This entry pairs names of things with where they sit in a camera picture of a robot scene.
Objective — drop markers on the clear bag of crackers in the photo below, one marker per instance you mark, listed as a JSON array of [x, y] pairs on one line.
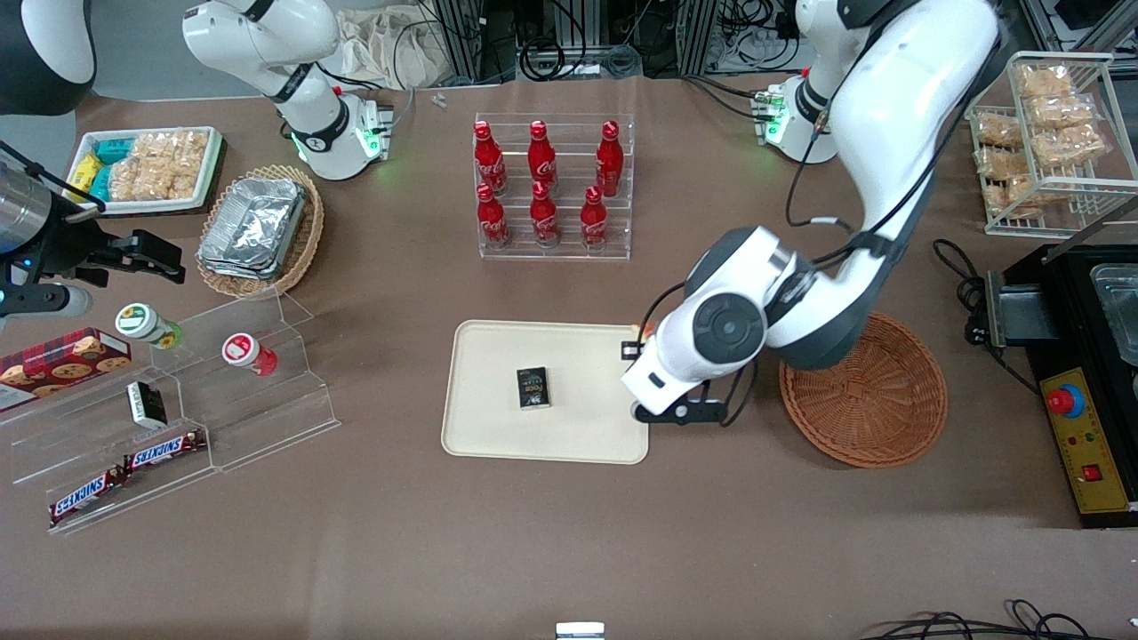
[[156, 148], [191, 164], [124, 180], [157, 182]]

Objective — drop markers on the Snickers chocolate bar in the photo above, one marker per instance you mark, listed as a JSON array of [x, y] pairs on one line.
[[164, 451], [87, 496]]

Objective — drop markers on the white rectangular snack tray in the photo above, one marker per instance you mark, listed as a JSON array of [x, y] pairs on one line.
[[151, 206]]

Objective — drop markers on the yellow snack packet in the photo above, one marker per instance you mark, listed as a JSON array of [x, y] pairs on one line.
[[84, 171]]

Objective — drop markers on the red cola bottle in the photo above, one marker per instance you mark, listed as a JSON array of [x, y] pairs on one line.
[[489, 162], [609, 162], [594, 222], [492, 222], [541, 160], [543, 220]]

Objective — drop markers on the green bottle sunflower cap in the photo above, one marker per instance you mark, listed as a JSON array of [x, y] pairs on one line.
[[142, 323]]

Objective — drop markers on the clear acrylic stepped shelf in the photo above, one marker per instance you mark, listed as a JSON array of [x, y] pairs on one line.
[[267, 418]]

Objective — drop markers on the beige plastic tray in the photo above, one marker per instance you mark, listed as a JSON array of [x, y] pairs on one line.
[[587, 427]]

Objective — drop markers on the beige cloth bag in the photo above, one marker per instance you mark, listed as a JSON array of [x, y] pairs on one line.
[[391, 49]]

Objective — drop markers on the aluminium frame post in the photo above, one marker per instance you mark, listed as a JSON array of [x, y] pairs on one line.
[[460, 40], [698, 36]]

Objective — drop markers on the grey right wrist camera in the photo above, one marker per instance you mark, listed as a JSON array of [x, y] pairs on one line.
[[44, 300]]

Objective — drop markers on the teal snack packet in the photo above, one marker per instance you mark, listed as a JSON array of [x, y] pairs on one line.
[[100, 183], [114, 150]]

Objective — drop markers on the clear acrylic bottle rack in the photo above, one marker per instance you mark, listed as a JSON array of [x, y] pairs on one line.
[[569, 253]]

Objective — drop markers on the white object at table edge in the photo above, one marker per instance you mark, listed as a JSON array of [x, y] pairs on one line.
[[580, 631]]

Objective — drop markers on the yellow emergency stop control panel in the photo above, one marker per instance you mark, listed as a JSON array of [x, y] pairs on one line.
[[1089, 444]]

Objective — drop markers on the small black card box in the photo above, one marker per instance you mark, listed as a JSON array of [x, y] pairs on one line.
[[533, 388]]

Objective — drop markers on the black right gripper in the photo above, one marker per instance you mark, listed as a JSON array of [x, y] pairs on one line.
[[73, 246]]

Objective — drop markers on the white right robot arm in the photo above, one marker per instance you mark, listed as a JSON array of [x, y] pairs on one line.
[[302, 36]]

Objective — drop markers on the black and white small box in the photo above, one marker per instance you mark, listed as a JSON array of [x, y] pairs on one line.
[[147, 404]]

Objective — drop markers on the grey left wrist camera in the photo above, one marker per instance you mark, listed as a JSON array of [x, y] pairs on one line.
[[680, 412]]

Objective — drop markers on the stacked aluminium foil trays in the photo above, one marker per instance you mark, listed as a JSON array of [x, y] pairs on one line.
[[253, 227]]

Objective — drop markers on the red cookie box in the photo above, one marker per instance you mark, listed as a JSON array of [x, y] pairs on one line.
[[62, 364]]

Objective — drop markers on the tan oval wicker basket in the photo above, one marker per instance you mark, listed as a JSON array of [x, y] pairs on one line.
[[309, 231]]

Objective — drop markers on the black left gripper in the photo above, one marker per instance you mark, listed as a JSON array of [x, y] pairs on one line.
[[630, 349]]

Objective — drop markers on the clear plastic container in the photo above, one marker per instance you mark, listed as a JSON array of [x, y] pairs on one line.
[[1118, 311]]

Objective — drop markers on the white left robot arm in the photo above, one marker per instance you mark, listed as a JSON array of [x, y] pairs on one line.
[[907, 107]]

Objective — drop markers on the red bottle white cap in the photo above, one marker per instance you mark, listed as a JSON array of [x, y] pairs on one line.
[[244, 351]]

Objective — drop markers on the brown round wicker basket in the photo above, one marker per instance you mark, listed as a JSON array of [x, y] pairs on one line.
[[871, 409]]

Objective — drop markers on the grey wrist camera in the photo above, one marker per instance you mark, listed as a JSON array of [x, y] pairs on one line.
[[44, 300], [680, 412]]

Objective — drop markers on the bagged fried snack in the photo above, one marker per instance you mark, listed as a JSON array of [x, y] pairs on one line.
[[1069, 147], [997, 132], [1000, 163], [1009, 197], [1060, 112], [1042, 80]]

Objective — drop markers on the black machine housing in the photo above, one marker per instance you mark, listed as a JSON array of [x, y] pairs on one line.
[[1067, 311]]

